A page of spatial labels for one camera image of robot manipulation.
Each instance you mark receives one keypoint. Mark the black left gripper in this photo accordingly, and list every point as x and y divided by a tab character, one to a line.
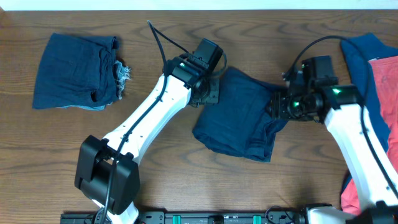
212	97

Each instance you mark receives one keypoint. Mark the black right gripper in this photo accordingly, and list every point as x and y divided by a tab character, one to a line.
280	101

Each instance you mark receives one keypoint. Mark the navy blue shorts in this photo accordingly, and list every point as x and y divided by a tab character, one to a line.
239	125

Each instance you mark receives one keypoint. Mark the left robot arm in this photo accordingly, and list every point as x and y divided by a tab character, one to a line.
107	170

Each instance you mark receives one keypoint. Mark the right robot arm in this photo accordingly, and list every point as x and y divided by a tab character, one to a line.
314	94

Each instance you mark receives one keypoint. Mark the blue shirt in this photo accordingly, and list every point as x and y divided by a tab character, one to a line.
356	52

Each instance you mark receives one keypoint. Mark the coral red shirt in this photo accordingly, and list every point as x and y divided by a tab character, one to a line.
385	74

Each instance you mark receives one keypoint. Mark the folded frayed denim shorts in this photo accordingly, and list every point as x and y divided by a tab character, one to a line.
81	72

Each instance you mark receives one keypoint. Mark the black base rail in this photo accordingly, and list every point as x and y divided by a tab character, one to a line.
272	215

